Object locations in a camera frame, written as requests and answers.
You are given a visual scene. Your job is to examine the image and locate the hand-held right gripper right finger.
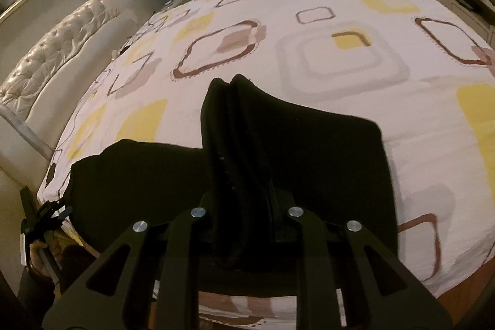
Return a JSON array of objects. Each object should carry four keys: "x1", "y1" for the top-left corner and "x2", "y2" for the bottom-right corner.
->
[{"x1": 272, "y1": 190, "x2": 454, "y2": 330}]

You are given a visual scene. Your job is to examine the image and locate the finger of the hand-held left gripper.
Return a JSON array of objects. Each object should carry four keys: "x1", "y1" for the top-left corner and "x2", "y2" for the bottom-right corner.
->
[{"x1": 39, "y1": 199, "x2": 74, "y2": 227}]

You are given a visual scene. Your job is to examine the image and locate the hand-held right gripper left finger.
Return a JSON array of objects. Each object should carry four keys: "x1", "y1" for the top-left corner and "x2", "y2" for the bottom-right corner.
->
[{"x1": 42, "y1": 191, "x2": 218, "y2": 330}]

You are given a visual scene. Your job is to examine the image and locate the black pants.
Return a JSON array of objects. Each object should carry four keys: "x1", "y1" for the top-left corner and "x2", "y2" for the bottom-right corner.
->
[{"x1": 70, "y1": 74, "x2": 400, "y2": 285}]

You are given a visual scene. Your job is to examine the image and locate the person's left hand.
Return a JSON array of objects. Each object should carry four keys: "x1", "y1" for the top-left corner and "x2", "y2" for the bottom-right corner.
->
[{"x1": 29, "y1": 233, "x2": 63, "y2": 277}]

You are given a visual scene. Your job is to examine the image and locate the grey metal bar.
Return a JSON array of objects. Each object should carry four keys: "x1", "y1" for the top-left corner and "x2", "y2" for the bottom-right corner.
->
[{"x1": 0, "y1": 105, "x2": 55, "y2": 157}]

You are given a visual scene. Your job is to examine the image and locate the patterned white bedsheet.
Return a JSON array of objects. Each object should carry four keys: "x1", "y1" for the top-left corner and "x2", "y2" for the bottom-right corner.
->
[{"x1": 37, "y1": 0, "x2": 495, "y2": 330}]

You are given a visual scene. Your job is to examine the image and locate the white tufted headboard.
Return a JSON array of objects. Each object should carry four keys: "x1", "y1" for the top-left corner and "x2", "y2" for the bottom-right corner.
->
[{"x1": 0, "y1": 0, "x2": 156, "y2": 177}]

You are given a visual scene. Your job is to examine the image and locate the white television stand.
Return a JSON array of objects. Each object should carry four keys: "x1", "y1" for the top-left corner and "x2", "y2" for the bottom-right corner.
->
[{"x1": 421, "y1": 0, "x2": 495, "y2": 45}]

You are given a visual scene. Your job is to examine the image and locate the black cable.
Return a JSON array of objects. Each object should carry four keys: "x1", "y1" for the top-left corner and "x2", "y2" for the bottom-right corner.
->
[{"x1": 111, "y1": 24, "x2": 156, "y2": 58}]

